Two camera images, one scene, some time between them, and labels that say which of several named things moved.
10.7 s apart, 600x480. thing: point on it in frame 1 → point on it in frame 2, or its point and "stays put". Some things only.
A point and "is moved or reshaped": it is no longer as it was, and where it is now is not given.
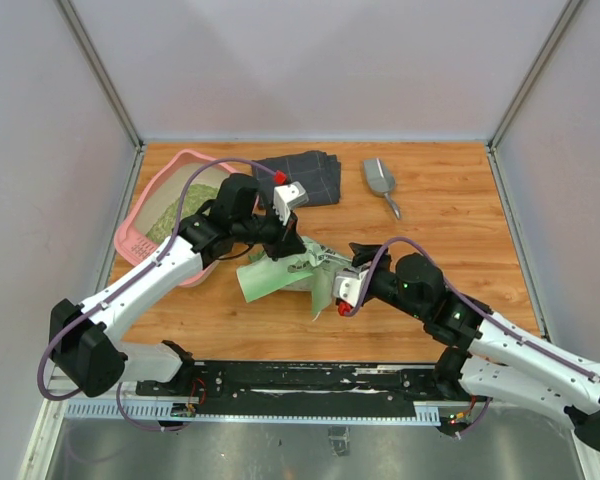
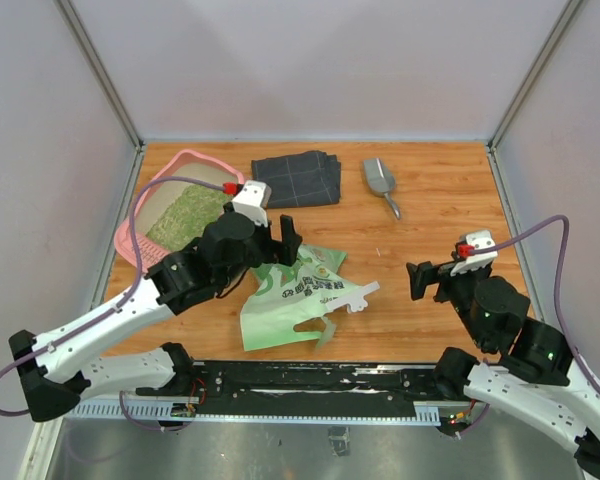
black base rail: (400, 392) stays put
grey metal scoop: (381, 182) stays put
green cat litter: (194, 197) stays put
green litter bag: (311, 273) is moved or reshaped
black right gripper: (364, 253) → (426, 272)
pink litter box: (130, 241) stays put
